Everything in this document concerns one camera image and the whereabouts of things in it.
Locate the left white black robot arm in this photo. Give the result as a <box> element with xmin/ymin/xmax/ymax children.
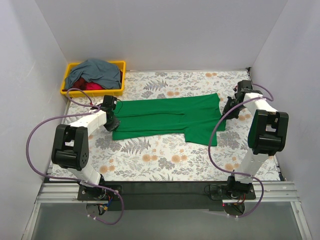
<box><xmin>51</xmin><ymin>95</ymin><xmax>120</xmax><ymax>200</ymax></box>

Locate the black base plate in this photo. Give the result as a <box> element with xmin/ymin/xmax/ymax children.
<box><xmin>205</xmin><ymin>184</ymin><xmax>256</xmax><ymax>200</ymax></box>
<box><xmin>77</xmin><ymin>183</ymin><xmax>119</xmax><ymax>201</ymax></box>

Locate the floral patterned table mat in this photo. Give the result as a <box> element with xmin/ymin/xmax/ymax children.
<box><xmin>88</xmin><ymin>70</ymin><xmax>252</xmax><ymax>181</ymax></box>

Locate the green t-shirt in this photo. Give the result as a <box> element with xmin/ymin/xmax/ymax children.
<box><xmin>112</xmin><ymin>93</ymin><xmax>226</xmax><ymax>146</ymax></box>

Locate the aluminium frame rail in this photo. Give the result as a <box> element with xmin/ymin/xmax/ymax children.
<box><xmin>23</xmin><ymin>180</ymin><xmax>312</xmax><ymax>240</ymax></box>

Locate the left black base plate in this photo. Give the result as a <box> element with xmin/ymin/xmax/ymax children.
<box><xmin>77</xmin><ymin>183</ymin><xmax>119</xmax><ymax>201</ymax></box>

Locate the yellow plastic bin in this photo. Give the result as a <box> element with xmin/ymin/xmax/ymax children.
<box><xmin>60</xmin><ymin>60</ymin><xmax>127</xmax><ymax>97</ymax></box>

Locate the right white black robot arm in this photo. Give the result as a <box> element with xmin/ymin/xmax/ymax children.
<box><xmin>222</xmin><ymin>80</ymin><xmax>289</xmax><ymax>199</ymax></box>

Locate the grey-blue t-shirt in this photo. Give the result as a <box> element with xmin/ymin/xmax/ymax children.
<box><xmin>64</xmin><ymin>58</ymin><xmax>122</xmax><ymax>90</ymax></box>

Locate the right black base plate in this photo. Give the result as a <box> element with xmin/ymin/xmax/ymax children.
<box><xmin>205</xmin><ymin>184</ymin><xmax>256</xmax><ymax>200</ymax></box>

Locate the dark red t-shirt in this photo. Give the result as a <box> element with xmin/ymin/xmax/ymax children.
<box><xmin>71</xmin><ymin>70</ymin><xmax>123</xmax><ymax>91</ymax></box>

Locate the magenta t-shirt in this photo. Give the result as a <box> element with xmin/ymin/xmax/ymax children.
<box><xmin>85</xmin><ymin>82</ymin><xmax>104</xmax><ymax>91</ymax></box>

